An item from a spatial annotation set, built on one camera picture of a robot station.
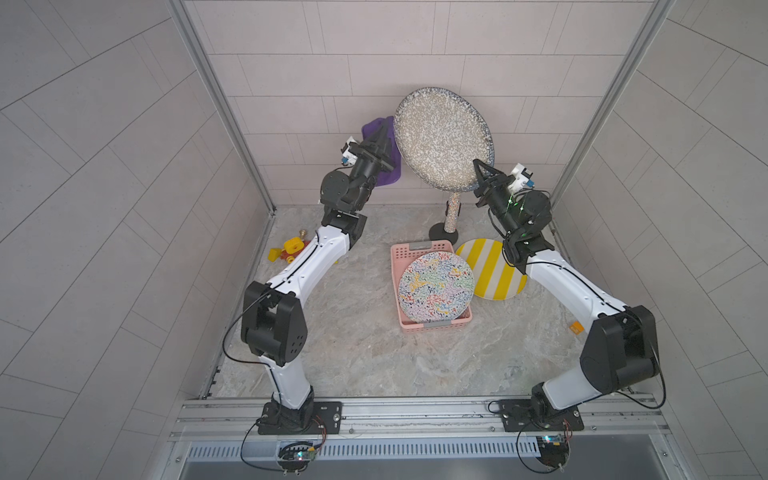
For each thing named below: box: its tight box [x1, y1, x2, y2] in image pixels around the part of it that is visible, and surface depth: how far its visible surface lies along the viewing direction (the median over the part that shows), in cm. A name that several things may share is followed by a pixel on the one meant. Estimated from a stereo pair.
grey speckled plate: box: [393, 87, 495, 193], surface depth 69 cm
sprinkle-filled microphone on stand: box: [429, 192, 462, 245], surface depth 96 cm
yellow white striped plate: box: [455, 238, 528, 300], surface depth 96 cm
